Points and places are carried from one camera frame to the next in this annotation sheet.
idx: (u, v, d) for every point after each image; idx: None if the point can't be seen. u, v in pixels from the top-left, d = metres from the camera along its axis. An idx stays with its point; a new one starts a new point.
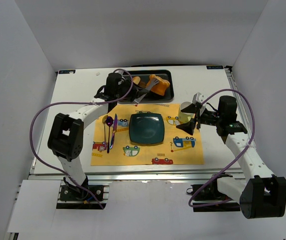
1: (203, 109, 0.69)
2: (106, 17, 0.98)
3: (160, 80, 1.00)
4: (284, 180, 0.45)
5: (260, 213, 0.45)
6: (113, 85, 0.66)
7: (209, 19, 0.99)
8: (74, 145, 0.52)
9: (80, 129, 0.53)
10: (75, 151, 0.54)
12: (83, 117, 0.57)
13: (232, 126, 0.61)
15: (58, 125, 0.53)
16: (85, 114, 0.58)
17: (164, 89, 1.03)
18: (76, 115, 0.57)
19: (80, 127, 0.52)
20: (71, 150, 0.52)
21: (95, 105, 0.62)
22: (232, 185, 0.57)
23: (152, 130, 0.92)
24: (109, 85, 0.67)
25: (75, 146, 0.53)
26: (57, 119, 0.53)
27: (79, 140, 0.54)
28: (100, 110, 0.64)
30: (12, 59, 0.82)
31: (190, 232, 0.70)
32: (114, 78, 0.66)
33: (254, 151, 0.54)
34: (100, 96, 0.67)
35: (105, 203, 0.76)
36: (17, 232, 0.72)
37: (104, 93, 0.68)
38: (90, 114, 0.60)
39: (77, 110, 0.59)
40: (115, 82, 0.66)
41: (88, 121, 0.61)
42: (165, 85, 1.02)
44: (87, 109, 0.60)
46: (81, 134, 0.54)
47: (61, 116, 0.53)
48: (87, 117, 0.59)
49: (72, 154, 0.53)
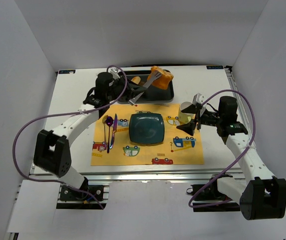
1: (203, 109, 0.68)
2: (106, 17, 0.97)
3: (162, 73, 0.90)
4: (284, 182, 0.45)
5: (259, 215, 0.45)
6: (103, 87, 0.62)
7: (209, 19, 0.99)
8: (60, 163, 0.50)
9: (65, 147, 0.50)
10: (63, 167, 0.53)
12: (68, 131, 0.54)
13: (232, 127, 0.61)
15: (42, 143, 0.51)
16: (70, 127, 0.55)
17: (166, 83, 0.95)
18: (60, 130, 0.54)
19: (64, 145, 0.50)
20: (58, 169, 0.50)
21: (83, 115, 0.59)
22: (231, 185, 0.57)
23: (151, 128, 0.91)
24: (98, 88, 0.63)
25: (62, 164, 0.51)
26: (41, 137, 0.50)
27: (66, 156, 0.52)
28: (89, 118, 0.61)
30: (12, 59, 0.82)
31: (190, 232, 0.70)
32: (103, 80, 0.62)
33: (254, 152, 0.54)
34: (90, 100, 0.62)
35: (105, 203, 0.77)
36: (17, 232, 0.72)
37: (95, 96, 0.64)
38: (77, 126, 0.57)
39: (63, 123, 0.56)
40: (105, 84, 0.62)
41: (76, 132, 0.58)
42: (168, 78, 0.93)
44: (74, 121, 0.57)
46: (68, 150, 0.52)
47: (44, 133, 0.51)
48: (74, 130, 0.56)
49: (59, 172, 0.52)
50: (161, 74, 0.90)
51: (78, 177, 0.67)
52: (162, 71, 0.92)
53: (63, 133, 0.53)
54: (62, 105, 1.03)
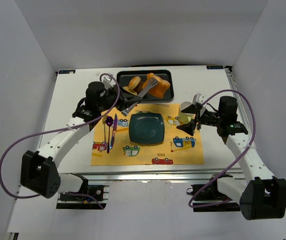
1: (203, 109, 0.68)
2: (106, 17, 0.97)
3: (159, 81, 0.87)
4: (284, 182, 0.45)
5: (260, 215, 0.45)
6: (94, 99, 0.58)
7: (209, 19, 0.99)
8: (48, 186, 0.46)
9: (52, 169, 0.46)
10: (51, 189, 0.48)
12: (56, 151, 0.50)
13: (232, 127, 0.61)
15: (27, 165, 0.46)
16: (58, 146, 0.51)
17: (162, 91, 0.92)
18: (46, 151, 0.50)
19: (51, 167, 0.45)
20: (45, 192, 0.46)
21: (71, 131, 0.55)
22: (232, 185, 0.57)
23: (151, 127, 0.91)
24: (88, 99, 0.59)
25: (50, 186, 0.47)
26: (25, 159, 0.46)
27: (54, 178, 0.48)
28: (78, 133, 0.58)
30: (12, 59, 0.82)
31: (190, 232, 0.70)
32: (94, 90, 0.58)
33: (254, 152, 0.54)
34: (80, 113, 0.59)
35: (105, 203, 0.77)
36: (17, 232, 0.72)
37: (86, 108, 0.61)
38: (65, 144, 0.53)
39: (49, 142, 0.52)
40: (95, 95, 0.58)
41: (64, 150, 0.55)
42: (165, 87, 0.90)
44: (61, 139, 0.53)
46: (56, 171, 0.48)
47: (29, 154, 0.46)
48: (62, 149, 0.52)
49: (48, 194, 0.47)
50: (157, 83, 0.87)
51: (77, 180, 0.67)
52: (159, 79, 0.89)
53: (49, 153, 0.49)
54: (62, 105, 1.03)
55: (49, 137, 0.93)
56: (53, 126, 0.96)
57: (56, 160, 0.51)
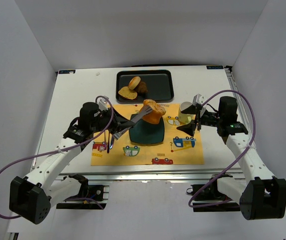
1: (203, 110, 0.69)
2: (106, 17, 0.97)
3: (154, 109, 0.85)
4: (284, 182, 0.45)
5: (259, 215, 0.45)
6: (87, 118, 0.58)
7: (209, 19, 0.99)
8: (36, 212, 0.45)
9: (41, 196, 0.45)
10: (41, 215, 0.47)
12: (45, 177, 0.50)
13: (233, 127, 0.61)
15: (16, 191, 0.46)
16: (47, 171, 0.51)
17: (157, 118, 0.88)
18: (35, 176, 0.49)
19: (39, 194, 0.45)
20: (34, 218, 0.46)
21: (61, 153, 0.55)
22: (231, 185, 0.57)
23: (153, 126, 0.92)
24: (81, 118, 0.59)
25: (39, 212, 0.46)
26: (14, 185, 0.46)
27: (44, 203, 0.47)
28: (69, 156, 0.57)
30: (11, 59, 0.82)
31: (190, 232, 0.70)
32: (88, 110, 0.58)
33: (254, 152, 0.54)
34: (71, 133, 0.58)
35: (105, 203, 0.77)
36: (17, 232, 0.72)
37: (78, 127, 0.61)
38: (55, 168, 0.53)
39: (39, 166, 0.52)
40: (89, 115, 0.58)
41: (55, 174, 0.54)
42: (159, 114, 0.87)
44: (51, 162, 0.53)
46: (45, 197, 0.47)
47: (18, 181, 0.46)
48: (52, 174, 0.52)
49: (36, 220, 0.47)
50: (152, 110, 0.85)
51: (75, 185, 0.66)
52: (154, 106, 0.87)
53: (38, 180, 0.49)
54: (62, 105, 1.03)
55: (48, 138, 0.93)
56: (53, 126, 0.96)
57: (46, 185, 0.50)
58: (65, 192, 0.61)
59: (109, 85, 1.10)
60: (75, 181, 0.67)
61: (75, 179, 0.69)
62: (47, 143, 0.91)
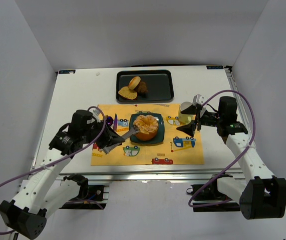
1: (203, 110, 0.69)
2: (106, 17, 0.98)
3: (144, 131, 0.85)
4: (284, 181, 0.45)
5: (259, 215, 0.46)
6: (79, 123, 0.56)
7: (209, 19, 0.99)
8: (30, 231, 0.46)
9: (30, 219, 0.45)
10: (36, 230, 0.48)
12: (32, 199, 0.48)
13: (233, 126, 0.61)
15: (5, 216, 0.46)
16: (34, 193, 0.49)
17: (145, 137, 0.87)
18: (22, 200, 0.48)
19: (27, 219, 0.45)
20: (30, 235, 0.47)
21: (47, 169, 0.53)
22: (232, 185, 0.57)
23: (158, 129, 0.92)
24: (73, 123, 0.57)
25: (34, 229, 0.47)
26: (2, 211, 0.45)
27: (36, 221, 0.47)
28: (55, 171, 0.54)
30: (11, 59, 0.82)
31: (190, 232, 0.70)
32: (82, 114, 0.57)
33: (254, 152, 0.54)
34: (59, 141, 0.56)
35: (105, 203, 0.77)
36: (17, 232, 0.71)
37: (66, 134, 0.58)
38: (42, 187, 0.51)
39: (26, 187, 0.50)
40: (82, 120, 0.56)
41: (45, 190, 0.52)
42: (150, 135, 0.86)
44: (37, 182, 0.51)
46: (36, 216, 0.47)
47: (5, 206, 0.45)
48: (39, 194, 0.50)
49: (32, 236, 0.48)
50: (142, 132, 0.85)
51: (73, 187, 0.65)
52: (145, 128, 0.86)
53: (25, 204, 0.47)
54: (62, 105, 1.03)
55: (48, 138, 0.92)
56: (53, 126, 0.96)
57: (35, 206, 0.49)
58: (63, 196, 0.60)
59: (109, 85, 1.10)
60: (74, 184, 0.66)
61: (74, 180, 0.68)
62: (47, 143, 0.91)
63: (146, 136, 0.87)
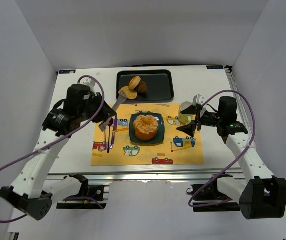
1: (203, 110, 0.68)
2: (106, 17, 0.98)
3: (145, 132, 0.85)
4: (283, 181, 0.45)
5: (259, 215, 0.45)
6: (75, 99, 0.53)
7: (209, 19, 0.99)
8: (34, 213, 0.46)
9: (31, 204, 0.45)
10: (42, 211, 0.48)
12: (30, 185, 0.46)
13: (233, 126, 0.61)
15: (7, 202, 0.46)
16: (31, 178, 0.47)
17: (145, 137, 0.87)
18: (21, 186, 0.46)
19: (28, 204, 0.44)
20: (35, 217, 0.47)
21: (43, 153, 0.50)
22: (232, 185, 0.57)
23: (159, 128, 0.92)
24: (69, 99, 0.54)
25: (38, 211, 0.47)
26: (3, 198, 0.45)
27: (40, 204, 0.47)
28: (52, 153, 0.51)
30: (11, 59, 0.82)
31: (190, 232, 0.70)
32: (77, 89, 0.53)
33: (254, 152, 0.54)
34: (53, 118, 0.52)
35: (105, 203, 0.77)
36: (17, 232, 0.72)
37: (61, 112, 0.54)
38: (40, 172, 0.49)
39: (23, 172, 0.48)
40: (78, 95, 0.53)
41: (43, 174, 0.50)
42: (150, 135, 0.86)
44: (33, 167, 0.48)
46: (38, 200, 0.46)
47: (5, 194, 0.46)
48: (37, 179, 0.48)
49: (38, 217, 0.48)
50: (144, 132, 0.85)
51: (75, 184, 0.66)
52: (144, 128, 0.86)
53: (24, 189, 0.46)
54: None
55: None
56: None
57: (35, 191, 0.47)
58: (66, 189, 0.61)
59: (109, 85, 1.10)
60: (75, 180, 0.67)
61: (75, 178, 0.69)
62: None
63: (146, 136, 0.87)
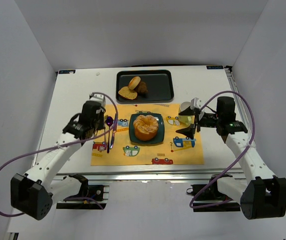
1: (201, 114, 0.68)
2: (106, 17, 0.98)
3: (145, 132, 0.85)
4: (284, 181, 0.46)
5: (260, 215, 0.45)
6: (90, 113, 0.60)
7: (209, 19, 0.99)
8: (38, 208, 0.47)
9: (41, 192, 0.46)
10: (42, 211, 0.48)
12: (45, 173, 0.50)
13: (232, 125, 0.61)
15: (16, 189, 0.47)
16: (47, 168, 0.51)
17: (145, 137, 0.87)
18: (36, 173, 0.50)
19: (39, 191, 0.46)
20: (36, 213, 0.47)
21: (61, 149, 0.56)
22: (232, 185, 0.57)
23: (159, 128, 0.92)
24: (84, 113, 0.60)
25: (41, 208, 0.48)
26: (14, 183, 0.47)
27: (45, 200, 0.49)
28: (67, 153, 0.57)
30: (11, 58, 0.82)
31: (190, 232, 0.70)
32: (92, 105, 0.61)
33: (254, 152, 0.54)
34: (71, 127, 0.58)
35: (105, 203, 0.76)
36: (17, 232, 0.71)
37: (78, 123, 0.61)
38: (55, 165, 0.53)
39: (39, 163, 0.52)
40: (93, 110, 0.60)
41: (56, 169, 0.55)
42: (151, 135, 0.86)
44: (50, 159, 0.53)
46: (46, 194, 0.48)
47: (17, 178, 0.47)
48: (52, 170, 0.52)
49: (38, 216, 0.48)
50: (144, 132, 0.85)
51: (75, 184, 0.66)
52: (145, 128, 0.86)
53: (38, 176, 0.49)
54: (62, 105, 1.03)
55: (48, 137, 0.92)
56: (53, 125, 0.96)
57: (47, 181, 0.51)
58: (67, 189, 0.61)
59: (109, 85, 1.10)
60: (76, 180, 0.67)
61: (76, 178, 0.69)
62: (47, 143, 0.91)
63: (146, 137, 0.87)
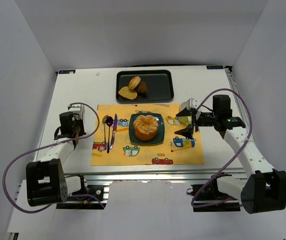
1: (198, 113, 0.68)
2: (106, 18, 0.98)
3: (145, 131, 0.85)
4: (284, 174, 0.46)
5: (262, 209, 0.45)
6: (68, 122, 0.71)
7: (209, 19, 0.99)
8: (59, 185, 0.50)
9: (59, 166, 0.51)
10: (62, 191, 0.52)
12: (55, 155, 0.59)
13: (230, 121, 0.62)
15: (33, 173, 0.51)
16: (56, 152, 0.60)
17: (145, 137, 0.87)
18: (48, 156, 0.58)
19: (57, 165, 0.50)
20: (58, 190, 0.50)
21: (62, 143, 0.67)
22: (232, 183, 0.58)
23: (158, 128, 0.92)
24: (64, 124, 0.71)
25: (61, 187, 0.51)
26: (30, 168, 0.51)
27: (62, 180, 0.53)
28: (67, 147, 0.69)
30: (11, 59, 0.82)
31: (190, 232, 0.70)
32: (66, 115, 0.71)
33: (252, 146, 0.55)
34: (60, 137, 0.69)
35: (105, 203, 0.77)
36: (17, 232, 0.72)
37: (62, 134, 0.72)
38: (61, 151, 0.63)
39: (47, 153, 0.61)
40: (69, 118, 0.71)
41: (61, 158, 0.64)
42: (151, 134, 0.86)
44: (56, 148, 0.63)
46: (62, 173, 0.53)
47: (33, 163, 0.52)
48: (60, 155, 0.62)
49: (60, 196, 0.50)
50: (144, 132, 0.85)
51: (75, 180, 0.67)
52: (144, 128, 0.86)
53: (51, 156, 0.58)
54: (62, 105, 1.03)
55: (48, 137, 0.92)
56: (53, 126, 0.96)
57: None
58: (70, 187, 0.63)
59: (109, 85, 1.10)
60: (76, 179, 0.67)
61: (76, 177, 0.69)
62: (47, 143, 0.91)
63: (146, 136, 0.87)
